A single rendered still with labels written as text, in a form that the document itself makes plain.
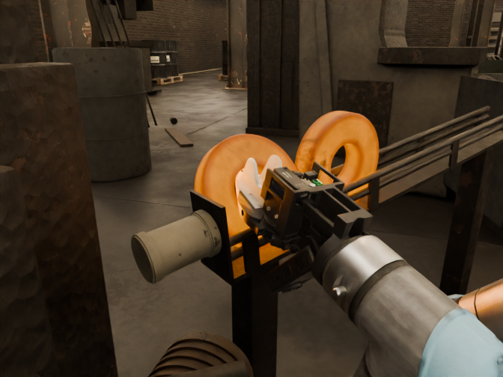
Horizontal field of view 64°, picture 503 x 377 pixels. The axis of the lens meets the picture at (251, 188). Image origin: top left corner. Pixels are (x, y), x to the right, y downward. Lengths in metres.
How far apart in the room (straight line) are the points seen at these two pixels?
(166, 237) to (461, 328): 0.30
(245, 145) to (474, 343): 0.35
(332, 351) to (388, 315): 1.01
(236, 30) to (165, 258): 8.60
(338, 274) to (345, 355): 0.99
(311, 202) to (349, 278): 0.09
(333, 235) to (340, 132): 0.24
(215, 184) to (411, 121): 2.18
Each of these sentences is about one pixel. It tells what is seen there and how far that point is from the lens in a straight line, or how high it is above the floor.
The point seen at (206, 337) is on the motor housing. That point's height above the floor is 0.53.
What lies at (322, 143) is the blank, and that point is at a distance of 0.58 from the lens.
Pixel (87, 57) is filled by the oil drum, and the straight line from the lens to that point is 2.84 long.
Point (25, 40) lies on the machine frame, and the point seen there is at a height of 0.90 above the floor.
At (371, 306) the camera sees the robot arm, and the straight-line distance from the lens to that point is 0.37.
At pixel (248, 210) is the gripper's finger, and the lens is 0.48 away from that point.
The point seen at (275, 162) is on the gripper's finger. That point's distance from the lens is 0.52.
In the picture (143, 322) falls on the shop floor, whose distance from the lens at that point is 1.50.
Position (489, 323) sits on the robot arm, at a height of 0.64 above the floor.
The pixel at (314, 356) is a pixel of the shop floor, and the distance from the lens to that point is 1.34.
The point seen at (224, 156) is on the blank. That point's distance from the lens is 0.53.
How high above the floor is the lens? 0.89
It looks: 20 degrees down
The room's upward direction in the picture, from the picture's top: straight up
